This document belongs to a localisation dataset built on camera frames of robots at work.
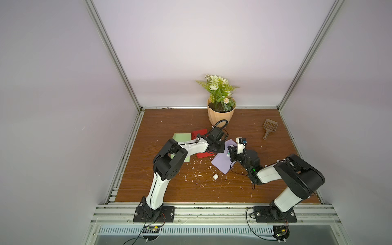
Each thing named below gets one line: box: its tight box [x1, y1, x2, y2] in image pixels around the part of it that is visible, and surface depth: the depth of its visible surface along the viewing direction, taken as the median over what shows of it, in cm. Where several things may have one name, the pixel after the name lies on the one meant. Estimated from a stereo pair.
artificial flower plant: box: [195, 74, 240, 111], surface depth 96 cm
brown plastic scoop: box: [263, 118, 279, 141], surface depth 112 cm
